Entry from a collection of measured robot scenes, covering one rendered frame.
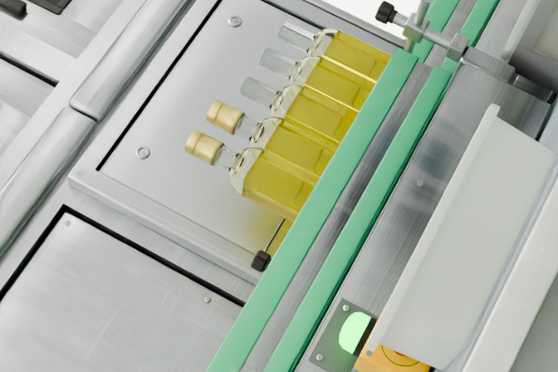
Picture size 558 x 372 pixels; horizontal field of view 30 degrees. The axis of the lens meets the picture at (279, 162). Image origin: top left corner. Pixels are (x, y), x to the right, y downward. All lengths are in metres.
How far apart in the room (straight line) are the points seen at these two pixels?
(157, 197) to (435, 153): 0.45
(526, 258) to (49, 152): 0.89
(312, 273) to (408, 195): 0.15
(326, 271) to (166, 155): 0.44
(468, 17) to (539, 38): 0.22
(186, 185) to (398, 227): 0.42
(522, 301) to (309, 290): 0.40
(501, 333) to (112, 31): 1.03
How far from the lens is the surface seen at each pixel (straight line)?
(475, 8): 1.57
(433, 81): 1.36
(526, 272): 0.86
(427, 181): 1.27
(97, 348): 1.49
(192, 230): 1.50
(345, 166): 1.28
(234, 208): 1.53
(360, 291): 1.19
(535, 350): 0.90
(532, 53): 1.39
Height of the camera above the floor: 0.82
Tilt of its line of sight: 9 degrees up
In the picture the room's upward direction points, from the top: 63 degrees counter-clockwise
